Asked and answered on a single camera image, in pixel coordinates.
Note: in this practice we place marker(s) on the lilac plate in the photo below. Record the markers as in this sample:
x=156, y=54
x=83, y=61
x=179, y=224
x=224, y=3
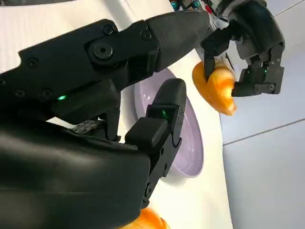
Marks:
x=190, y=133

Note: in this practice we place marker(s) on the orange white striped bread roll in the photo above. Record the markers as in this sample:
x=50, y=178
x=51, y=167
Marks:
x=152, y=219

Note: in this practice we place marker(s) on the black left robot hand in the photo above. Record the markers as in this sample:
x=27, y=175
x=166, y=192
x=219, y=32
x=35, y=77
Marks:
x=257, y=31

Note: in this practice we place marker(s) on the orange crescent toy bread roll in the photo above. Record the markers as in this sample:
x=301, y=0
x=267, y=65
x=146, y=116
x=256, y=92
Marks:
x=219, y=90

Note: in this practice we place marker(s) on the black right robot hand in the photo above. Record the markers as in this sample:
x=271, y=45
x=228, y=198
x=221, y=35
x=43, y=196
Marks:
x=71, y=167

